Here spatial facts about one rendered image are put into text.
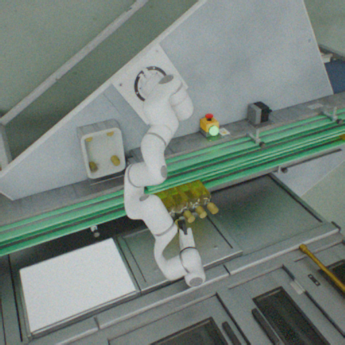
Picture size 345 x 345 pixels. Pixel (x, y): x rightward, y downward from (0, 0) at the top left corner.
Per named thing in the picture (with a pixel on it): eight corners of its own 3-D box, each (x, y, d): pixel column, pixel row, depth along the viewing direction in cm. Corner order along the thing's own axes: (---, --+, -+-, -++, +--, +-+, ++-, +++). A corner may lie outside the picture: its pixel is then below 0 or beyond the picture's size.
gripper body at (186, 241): (199, 263, 158) (193, 243, 167) (199, 245, 152) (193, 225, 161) (180, 266, 157) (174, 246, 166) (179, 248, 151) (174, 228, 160)
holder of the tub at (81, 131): (86, 178, 188) (90, 187, 182) (75, 127, 171) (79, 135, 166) (120, 168, 193) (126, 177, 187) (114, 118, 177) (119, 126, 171)
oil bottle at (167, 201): (148, 193, 191) (166, 220, 175) (147, 184, 188) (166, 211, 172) (159, 190, 193) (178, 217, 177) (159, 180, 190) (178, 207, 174)
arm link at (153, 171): (135, 135, 141) (114, 165, 134) (162, 129, 132) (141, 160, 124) (158, 162, 148) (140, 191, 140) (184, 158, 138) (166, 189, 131)
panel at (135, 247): (17, 273, 171) (28, 341, 145) (15, 268, 169) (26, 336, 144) (205, 208, 199) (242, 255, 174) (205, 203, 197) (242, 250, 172)
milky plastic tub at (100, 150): (83, 170, 184) (89, 180, 178) (75, 127, 171) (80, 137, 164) (120, 160, 190) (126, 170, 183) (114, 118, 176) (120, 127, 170)
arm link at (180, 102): (162, 114, 160) (180, 129, 148) (147, 87, 152) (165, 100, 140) (182, 100, 161) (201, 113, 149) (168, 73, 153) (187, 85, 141)
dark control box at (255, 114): (246, 117, 209) (255, 124, 203) (246, 104, 205) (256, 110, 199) (259, 114, 212) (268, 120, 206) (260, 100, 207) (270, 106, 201)
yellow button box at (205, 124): (199, 130, 201) (206, 137, 195) (199, 117, 196) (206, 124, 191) (211, 127, 203) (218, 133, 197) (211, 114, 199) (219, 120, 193)
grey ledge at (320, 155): (187, 186, 214) (197, 199, 205) (187, 173, 208) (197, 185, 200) (329, 141, 244) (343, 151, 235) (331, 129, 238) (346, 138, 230)
